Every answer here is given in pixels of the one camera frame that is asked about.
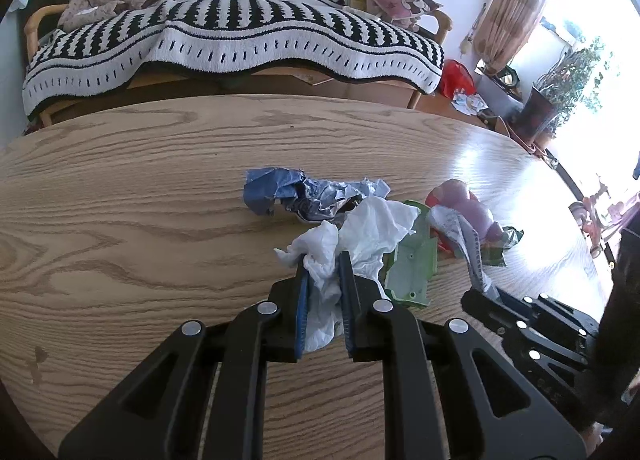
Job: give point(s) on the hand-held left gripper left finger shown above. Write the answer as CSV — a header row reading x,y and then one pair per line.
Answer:
x,y
301,315

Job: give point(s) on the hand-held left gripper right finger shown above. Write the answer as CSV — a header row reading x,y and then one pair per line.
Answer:
x,y
346,310

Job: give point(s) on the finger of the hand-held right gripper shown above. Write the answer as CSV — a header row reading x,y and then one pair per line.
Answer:
x,y
505,322
560,312

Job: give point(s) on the white tissue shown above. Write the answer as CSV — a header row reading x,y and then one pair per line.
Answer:
x,y
370,230

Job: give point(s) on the white printed paper strip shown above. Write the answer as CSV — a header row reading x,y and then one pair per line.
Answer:
x,y
462,240

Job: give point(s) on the light green plastic piece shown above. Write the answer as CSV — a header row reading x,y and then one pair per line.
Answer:
x,y
412,270

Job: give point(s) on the pink tricycle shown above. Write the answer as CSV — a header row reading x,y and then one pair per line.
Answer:
x,y
597,217

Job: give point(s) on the red green snack packet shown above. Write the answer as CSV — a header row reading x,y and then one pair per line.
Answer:
x,y
470,205

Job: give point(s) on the crumpled dark blue wrapper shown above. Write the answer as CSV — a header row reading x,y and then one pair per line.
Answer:
x,y
270,187

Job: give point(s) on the green potted plant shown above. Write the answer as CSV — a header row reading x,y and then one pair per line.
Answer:
x,y
560,85

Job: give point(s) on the red plastic bag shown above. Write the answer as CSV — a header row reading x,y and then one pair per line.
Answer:
x,y
456,78

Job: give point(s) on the black white striped blanket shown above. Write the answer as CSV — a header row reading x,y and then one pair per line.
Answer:
x,y
225,25

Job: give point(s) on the pink cartoon cushion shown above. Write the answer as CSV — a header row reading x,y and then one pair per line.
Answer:
x,y
395,0

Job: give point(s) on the checked beige curtain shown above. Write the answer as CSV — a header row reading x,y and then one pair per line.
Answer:
x,y
520,0

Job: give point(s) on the wooden frame sofa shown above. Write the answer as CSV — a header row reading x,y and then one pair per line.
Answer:
x,y
37,20

